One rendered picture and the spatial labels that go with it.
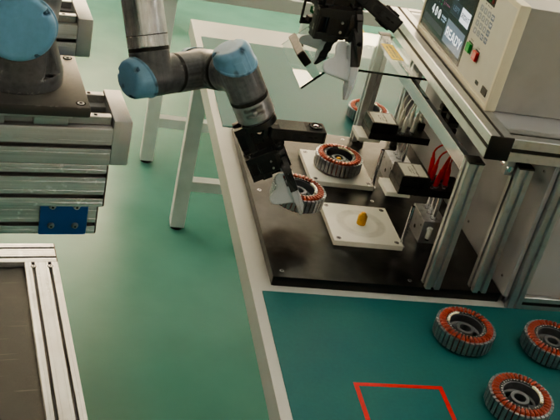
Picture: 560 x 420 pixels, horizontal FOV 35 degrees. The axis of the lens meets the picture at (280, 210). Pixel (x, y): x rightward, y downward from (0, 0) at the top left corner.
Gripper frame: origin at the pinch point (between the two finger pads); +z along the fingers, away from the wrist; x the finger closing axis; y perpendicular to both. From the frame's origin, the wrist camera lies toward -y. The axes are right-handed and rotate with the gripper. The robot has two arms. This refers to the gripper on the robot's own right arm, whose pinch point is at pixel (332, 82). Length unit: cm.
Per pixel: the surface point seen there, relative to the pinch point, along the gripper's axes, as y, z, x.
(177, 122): -26, 96, -175
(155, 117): -17, 95, -176
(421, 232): -32.3, 35.4, -7.2
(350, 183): -25, 37, -29
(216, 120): -3, 40, -65
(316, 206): -8.1, 31.1, -9.8
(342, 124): -39, 40, -66
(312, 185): -9.1, 29.8, -15.9
